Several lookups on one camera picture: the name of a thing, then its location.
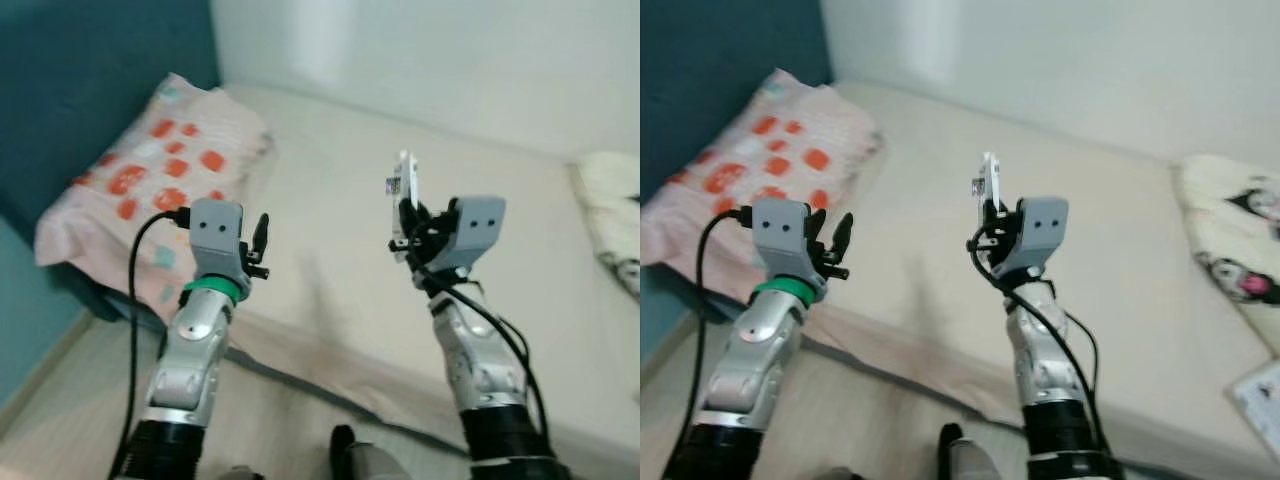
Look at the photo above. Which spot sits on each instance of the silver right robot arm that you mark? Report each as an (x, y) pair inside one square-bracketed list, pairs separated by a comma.
[(485, 370), (1050, 380)]

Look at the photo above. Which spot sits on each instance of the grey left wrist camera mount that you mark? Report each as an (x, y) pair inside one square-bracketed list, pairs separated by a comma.
[(780, 232), (215, 230)]

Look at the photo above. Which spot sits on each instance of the teal padded headboard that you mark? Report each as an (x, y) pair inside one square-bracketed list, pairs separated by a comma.
[(720, 70), (90, 80)]

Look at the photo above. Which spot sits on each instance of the cream cartoon print quilt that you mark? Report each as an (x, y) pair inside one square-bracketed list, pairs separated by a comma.
[(1235, 240), (612, 220)]

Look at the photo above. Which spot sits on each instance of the white paperback book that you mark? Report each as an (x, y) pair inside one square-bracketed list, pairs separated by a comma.
[(1262, 400)]

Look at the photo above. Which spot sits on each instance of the cream sheeted bed mattress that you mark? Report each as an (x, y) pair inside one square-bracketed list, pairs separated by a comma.
[(1100, 300), (500, 280)]

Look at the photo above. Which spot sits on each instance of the white green-printed tube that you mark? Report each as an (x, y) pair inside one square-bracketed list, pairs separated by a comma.
[(990, 180), (405, 180)]

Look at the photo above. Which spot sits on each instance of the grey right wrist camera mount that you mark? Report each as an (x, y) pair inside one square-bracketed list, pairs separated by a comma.
[(478, 230), (1042, 232)]

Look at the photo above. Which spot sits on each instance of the left robot leg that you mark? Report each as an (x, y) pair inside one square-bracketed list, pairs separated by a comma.
[(240, 473)]

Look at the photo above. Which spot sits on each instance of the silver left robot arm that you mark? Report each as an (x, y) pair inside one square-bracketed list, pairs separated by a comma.
[(190, 360), (755, 360)]

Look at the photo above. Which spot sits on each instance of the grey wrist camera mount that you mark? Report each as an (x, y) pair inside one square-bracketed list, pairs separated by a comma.
[(478, 230), (215, 230), (1042, 232), (780, 232)]

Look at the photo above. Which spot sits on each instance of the pink pillow with orange spots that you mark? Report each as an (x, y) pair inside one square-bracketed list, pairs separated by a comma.
[(760, 160), (150, 170)]

